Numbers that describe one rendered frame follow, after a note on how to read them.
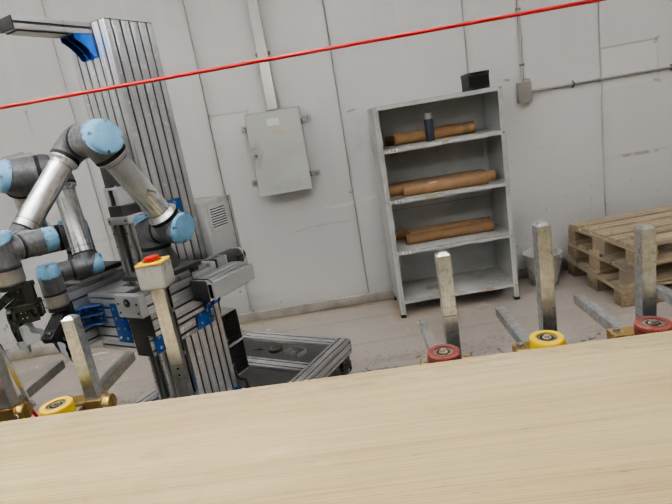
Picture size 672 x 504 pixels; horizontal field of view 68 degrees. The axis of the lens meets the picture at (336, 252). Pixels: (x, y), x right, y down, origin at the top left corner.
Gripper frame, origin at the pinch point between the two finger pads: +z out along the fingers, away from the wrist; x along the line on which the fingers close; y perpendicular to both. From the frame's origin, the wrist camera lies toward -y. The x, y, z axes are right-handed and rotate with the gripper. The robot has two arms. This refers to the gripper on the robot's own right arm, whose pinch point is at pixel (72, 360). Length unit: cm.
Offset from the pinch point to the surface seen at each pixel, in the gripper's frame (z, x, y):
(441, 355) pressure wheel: -8, -124, -50
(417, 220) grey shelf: 19, -153, 238
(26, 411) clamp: -1.9, -8.5, -38.1
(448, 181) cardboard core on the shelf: -13, -174, 200
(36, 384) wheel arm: -2.5, -1.5, -22.2
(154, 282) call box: -34, -56, -41
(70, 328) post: -25, -29, -39
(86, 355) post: -16, -31, -38
